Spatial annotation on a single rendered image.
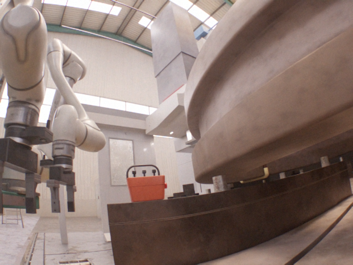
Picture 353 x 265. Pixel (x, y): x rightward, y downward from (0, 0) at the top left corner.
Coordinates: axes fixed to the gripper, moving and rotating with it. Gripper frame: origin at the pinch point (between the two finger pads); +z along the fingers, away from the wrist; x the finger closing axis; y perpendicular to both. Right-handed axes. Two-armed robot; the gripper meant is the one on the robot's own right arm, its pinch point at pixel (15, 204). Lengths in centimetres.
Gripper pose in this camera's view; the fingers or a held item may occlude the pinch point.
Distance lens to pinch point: 49.0
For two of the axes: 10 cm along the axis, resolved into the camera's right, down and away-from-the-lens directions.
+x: 1.3, -3.5, -9.3
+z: 1.3, 9.3, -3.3
